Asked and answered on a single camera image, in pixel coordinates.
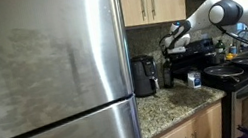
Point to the yellow sponge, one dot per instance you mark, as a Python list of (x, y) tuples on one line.
[(230, 56)]

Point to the green bottle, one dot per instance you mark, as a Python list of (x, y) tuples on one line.
[(220, 47)]

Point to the dark glass bottle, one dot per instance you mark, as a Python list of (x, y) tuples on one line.
[(168, 77)]

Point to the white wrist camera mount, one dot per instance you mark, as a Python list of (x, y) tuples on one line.
[(177, 50)]

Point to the blue dish soap bottle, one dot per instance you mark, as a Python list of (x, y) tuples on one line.
[(233, 50)]

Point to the small black frying pan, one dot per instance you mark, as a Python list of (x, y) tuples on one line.
[(246, 61)]

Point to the black stove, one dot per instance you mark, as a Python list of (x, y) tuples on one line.
[(192, 51)]

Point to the stainless steel refrigerator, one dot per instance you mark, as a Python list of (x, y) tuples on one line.
[(48, 81)]

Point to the black air fryer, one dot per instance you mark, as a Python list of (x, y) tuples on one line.
[(144, 75)]

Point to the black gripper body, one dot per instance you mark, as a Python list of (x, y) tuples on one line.
[(169, 57)]

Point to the large black frying pan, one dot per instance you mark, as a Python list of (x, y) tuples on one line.
[(222, 71)]

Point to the narrow wooden upper cabinet door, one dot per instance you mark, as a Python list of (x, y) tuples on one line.
[(132, 0)]

